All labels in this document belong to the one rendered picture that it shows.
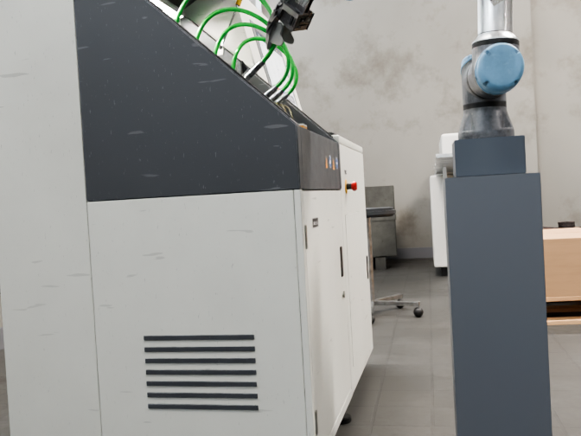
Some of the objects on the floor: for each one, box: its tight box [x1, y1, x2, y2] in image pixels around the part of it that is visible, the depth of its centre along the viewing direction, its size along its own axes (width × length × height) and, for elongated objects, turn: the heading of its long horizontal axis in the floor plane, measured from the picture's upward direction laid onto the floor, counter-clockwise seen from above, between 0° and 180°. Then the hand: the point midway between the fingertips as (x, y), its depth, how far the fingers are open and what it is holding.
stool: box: [366, 207, 424, 324], centre depth 426 cm, size 61×64×68 cm
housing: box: [0, 0, 102, 436], centre depth 251 cm, size 140×28×150 cm
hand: (271, 43), depth 194 cm, fingers closed
